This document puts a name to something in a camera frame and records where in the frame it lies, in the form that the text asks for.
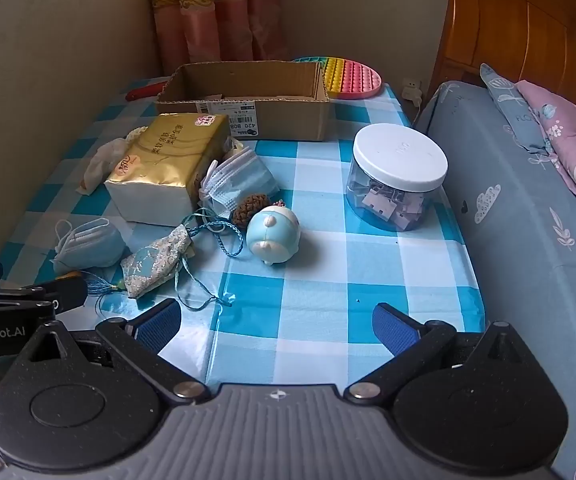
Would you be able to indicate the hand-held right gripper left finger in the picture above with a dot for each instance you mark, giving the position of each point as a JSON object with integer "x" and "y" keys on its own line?
{"x": 155, "y": 327}

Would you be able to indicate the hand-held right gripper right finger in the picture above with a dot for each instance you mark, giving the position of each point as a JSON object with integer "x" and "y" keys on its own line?
{"x": 395, "y": 330}

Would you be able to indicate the blue face mask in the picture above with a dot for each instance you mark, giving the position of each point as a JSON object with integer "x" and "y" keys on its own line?
{"x": 240, "y": 175}
{"x": 93, "y": 250}

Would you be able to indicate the blue floral sachet pouch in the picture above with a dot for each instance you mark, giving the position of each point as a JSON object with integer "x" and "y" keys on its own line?
{"x": 153, "y": 265}

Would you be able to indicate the white packet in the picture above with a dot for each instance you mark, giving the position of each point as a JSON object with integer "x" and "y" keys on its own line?
{"x": 100, "y": 160}

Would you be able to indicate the round blue plush toy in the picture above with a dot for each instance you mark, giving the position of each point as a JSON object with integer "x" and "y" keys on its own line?
{"x": 270, "y": 235}

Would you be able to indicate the brown pine cone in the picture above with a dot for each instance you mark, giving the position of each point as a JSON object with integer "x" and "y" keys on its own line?
{"x": 248, "y": 210}

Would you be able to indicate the brown cardboard box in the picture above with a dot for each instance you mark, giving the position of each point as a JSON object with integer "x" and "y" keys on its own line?
{"x": 278, "y": 120}

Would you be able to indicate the beige soft item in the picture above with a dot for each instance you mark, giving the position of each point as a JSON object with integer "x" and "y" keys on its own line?
{"x": 233, "y": 147}

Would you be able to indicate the small orange object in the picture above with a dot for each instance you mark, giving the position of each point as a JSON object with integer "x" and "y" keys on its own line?
{"x": 70, "y": 274}

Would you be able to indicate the blue checked tablecloth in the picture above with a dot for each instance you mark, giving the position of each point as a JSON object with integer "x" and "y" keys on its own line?
{"x": 318, "y": 270}

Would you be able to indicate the gold tissue pack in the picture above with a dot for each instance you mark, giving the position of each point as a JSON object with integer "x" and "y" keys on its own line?
{"x": 163, "y": 160}

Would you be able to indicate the bed with blue sheet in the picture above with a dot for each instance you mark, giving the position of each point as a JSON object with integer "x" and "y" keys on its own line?
{"x": 518, "y": 210}

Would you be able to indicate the clear jar with white lid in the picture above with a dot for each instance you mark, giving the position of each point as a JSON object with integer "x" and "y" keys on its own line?
{"x": 398, "y": 155}

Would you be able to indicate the red plastic object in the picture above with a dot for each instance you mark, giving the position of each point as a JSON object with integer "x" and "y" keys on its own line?
{"x": 140, "y": 94}

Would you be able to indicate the blue patterned pillow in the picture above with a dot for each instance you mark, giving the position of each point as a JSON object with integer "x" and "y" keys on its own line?
{"x": 508, "y": 105}

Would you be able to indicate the pink floral pillow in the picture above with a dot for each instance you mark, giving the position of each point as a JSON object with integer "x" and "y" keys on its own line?
{"x": 568, "y": 145}

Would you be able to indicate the rainbow pop bubble toy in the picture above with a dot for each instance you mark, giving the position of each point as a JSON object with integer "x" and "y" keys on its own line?
{"x": 353, "y": 80}

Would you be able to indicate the pink curtain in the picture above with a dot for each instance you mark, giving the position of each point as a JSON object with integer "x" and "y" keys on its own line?
{"x": 203, "y": 10}

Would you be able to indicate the wooden headboard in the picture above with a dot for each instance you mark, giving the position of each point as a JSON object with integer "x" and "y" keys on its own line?
{"x": 508, "y": 25}

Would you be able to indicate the white wall charger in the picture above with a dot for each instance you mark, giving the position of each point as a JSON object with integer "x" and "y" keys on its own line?
{"x": 412, "y": 92}

